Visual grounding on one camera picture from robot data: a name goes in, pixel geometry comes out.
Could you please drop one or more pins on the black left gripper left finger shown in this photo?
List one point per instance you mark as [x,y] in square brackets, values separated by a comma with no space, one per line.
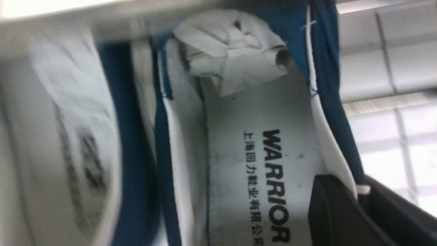
[336,218]

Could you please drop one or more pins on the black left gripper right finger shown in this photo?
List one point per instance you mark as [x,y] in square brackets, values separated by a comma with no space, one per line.
[392,220]

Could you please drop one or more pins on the navy canvas sneaker white sole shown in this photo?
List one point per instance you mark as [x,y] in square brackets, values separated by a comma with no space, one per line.
[238,170]

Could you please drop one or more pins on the silver metal shoe rack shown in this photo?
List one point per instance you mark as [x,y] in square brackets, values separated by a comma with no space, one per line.
[387,47]

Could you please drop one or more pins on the crumpled white stuffing paper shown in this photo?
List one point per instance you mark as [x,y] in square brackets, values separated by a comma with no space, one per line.
[235,49]

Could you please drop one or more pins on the navy canvas sneaker far left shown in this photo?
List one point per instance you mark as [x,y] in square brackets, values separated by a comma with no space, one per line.
[76,165]

